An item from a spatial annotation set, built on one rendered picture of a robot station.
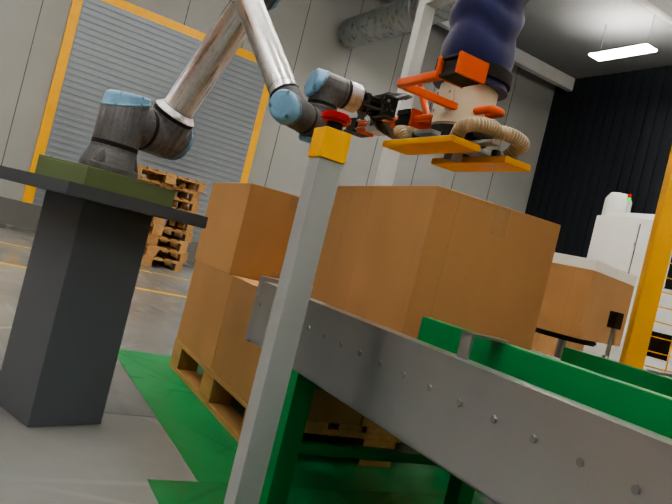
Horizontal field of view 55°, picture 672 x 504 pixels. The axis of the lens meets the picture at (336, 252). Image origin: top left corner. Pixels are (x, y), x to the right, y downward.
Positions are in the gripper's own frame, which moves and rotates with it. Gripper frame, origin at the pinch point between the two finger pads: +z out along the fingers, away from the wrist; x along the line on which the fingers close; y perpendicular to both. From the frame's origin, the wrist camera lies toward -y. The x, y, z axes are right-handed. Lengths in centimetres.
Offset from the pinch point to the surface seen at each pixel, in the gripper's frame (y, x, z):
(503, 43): 37.2, 20.0, 2.0
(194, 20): -982, 295, 141
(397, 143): 19.2, -12.6, -12.8
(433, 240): 54, -40, -18
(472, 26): 33.2, 22.2, -6.8
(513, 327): 56, -56, 12
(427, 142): 33.9, -12.8, -12.6
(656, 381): 91, -59, 23
